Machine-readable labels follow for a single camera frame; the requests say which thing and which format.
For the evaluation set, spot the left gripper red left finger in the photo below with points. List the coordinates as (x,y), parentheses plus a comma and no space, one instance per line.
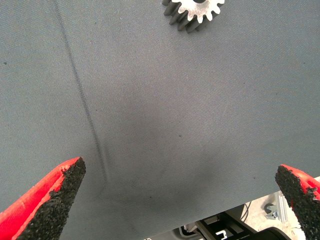
(37,210)

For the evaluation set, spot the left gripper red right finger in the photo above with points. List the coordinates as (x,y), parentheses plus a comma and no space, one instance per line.
(305,200)

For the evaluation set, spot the small steel planetary gear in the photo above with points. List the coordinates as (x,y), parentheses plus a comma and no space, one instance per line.
(195,12)

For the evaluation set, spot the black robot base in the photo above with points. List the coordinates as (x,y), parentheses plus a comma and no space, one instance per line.
(250,233)

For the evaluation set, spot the dark grey table cloth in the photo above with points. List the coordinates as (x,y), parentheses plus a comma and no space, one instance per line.
(150,100)

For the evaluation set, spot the aluminium frame profile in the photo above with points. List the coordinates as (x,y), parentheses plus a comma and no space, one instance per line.
(282,207)

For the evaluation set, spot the small metal bracket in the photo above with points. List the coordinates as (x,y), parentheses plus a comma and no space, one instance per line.
(271,212)

